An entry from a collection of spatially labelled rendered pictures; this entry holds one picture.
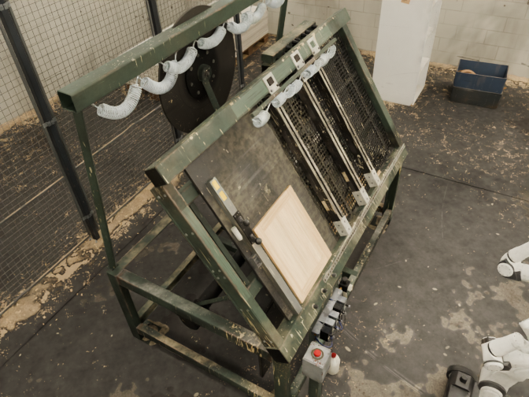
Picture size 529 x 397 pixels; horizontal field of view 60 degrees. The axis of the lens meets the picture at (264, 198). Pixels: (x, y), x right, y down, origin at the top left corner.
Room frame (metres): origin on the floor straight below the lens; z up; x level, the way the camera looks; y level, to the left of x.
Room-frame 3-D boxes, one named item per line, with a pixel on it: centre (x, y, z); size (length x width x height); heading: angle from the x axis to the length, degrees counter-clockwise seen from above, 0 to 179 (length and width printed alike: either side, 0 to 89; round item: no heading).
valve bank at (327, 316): (1.66, -0.41, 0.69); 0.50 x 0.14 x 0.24; 148
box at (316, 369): (1.25, -0.23, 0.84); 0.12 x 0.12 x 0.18; 58
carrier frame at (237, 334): (2.59, -0.06, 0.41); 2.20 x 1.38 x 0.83; 148
